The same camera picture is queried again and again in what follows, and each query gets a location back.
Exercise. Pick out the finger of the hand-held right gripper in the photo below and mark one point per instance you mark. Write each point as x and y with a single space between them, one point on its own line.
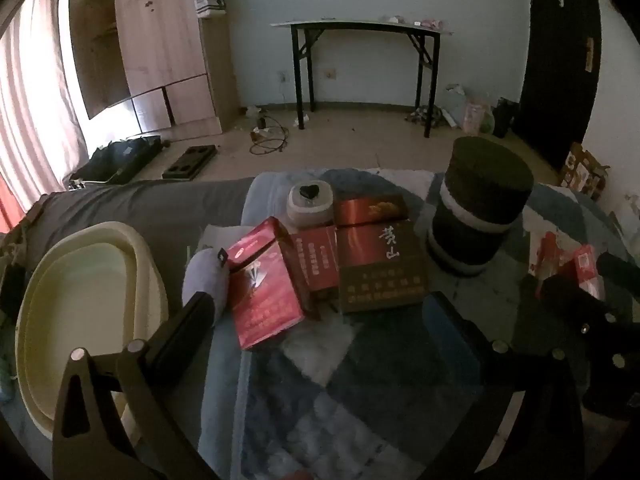
570 300
620 272

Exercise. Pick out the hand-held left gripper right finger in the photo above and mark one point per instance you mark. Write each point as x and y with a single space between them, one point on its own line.
450 327

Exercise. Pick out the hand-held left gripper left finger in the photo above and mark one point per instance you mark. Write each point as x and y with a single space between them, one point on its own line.
187 325

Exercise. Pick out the red white cigarette pack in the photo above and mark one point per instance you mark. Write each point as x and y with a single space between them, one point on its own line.
547 255
585 265

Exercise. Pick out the grey plush roll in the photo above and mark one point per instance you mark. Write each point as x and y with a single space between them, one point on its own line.
202 280

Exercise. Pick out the brown red cigarette carton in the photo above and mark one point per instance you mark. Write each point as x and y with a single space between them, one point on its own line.
382 270

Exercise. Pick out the cream oval basin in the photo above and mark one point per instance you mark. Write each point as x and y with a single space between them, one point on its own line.
75 285

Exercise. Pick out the red box gold emblem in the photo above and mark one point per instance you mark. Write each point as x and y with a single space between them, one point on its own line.
370 209

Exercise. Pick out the narrow red cigarette pack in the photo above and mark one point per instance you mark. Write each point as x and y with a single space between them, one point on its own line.
317 260

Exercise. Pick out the black white foam cylinder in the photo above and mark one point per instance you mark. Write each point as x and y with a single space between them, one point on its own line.
480 180

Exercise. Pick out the blue white patterned blanket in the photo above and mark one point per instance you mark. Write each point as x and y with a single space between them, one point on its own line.
380 360

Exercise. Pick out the white cloth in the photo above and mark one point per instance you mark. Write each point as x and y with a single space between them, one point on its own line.
215 236

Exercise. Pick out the cardboard box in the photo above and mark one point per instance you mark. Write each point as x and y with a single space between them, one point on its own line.
582 170

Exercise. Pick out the grey bed sheet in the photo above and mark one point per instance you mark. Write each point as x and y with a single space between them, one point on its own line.
150 205

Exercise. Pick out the black foam tray insert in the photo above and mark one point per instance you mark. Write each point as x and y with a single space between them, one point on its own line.
190 162

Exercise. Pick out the round white jar heart knob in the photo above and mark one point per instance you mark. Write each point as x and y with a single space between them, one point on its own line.
310 207

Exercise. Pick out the open black suitcase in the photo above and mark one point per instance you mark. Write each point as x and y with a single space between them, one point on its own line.
117 160

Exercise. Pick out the teal cloth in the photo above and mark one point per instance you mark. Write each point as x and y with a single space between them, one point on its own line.
5 377

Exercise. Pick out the black plastic bag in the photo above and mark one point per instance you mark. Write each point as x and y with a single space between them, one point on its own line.
505 117

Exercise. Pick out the pink plastic bag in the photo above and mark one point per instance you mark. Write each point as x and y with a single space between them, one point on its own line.
477 117

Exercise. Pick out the dark patterned rag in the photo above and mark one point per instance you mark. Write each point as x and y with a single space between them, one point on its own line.
425 117

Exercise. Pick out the dark door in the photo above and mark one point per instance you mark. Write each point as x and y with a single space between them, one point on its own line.
555 60

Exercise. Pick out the white plastic bag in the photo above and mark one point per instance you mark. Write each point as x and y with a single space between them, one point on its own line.
457 102

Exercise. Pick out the sheer pink curtain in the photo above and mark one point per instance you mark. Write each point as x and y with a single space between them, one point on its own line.
35 85

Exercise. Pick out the wooden wardrobe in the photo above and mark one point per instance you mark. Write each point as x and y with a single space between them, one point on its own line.
160 35

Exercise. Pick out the pink packet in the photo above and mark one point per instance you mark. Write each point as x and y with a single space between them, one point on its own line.
435 23

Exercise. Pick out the black leg folding table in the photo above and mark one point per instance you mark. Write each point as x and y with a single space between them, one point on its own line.
360 26

